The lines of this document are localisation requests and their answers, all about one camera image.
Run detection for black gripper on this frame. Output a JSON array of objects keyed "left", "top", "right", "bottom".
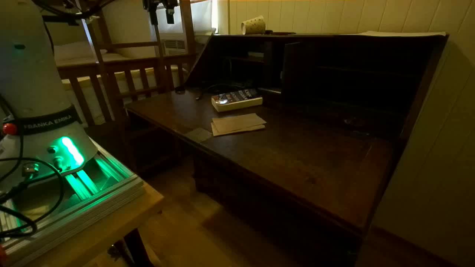
[{"left": 142, "top": 0, "right": 179, "bottom": 27}]

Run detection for wooden chair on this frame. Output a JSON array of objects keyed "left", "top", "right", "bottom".
[{"left": 56, "top": 0, "right": 198, "bottom": 165}]

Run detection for calculator with grey keys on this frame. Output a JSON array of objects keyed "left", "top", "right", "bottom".
[{"left": 209, "top": 87, "right": 264, "bottom": 113}]

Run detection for small grey card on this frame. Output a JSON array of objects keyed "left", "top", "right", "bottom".
[{"left": 184, "top": 126, "right": 213, "bottom": 144}]

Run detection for stack of paper sheets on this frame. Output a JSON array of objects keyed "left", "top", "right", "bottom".
[{"left": 209, "top": 111, "right": 267, "bottom": 138}]

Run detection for dark wooden secretary desk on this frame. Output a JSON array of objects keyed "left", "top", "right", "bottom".
[{"left": 124, "top": 31, "right": 451, "bottom": 267}]

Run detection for light wooden robot table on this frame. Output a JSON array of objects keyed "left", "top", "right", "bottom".
[{"left": 19, "top": 182, "right": 166, "bottom": 267}]

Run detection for white paper sheet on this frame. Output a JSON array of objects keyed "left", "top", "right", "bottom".
[{"left": 359, "top": 30, "right": 448, "bottom": 38}]

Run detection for black cables at robot base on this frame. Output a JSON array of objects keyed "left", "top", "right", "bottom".
[{"left": 0, "top": 93, "right": 66, "bottom": 240}]

